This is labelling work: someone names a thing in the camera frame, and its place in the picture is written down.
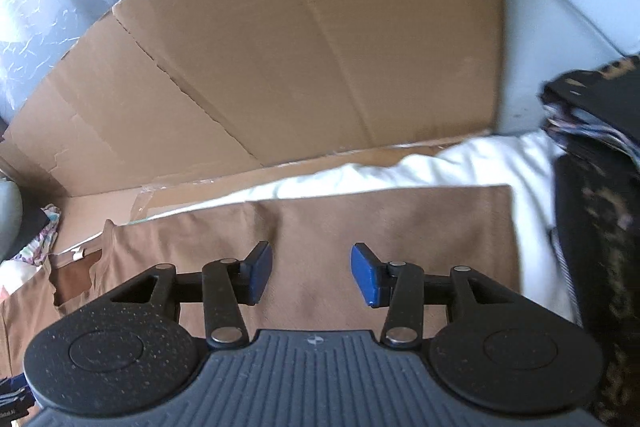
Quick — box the brown printed t-shirt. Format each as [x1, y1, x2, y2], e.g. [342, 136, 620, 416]
[1, 186, 520, 376]

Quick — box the floral patterned folded cloth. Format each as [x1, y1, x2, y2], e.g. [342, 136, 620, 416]
[13, 204, 61, 267]

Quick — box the cream bear print bedsheet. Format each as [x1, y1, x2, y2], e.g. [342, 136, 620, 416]
[129, 132, 574, 319]

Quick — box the grey u-shaped neck pillow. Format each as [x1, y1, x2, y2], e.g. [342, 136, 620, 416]
[0, 179, 23, 260]

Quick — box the brown cardboard sheet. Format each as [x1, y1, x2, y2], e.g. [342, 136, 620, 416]
[0, 0, 507, 258]

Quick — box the black folded garment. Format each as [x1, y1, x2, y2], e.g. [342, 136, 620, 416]
[540, 55, 639, 426]

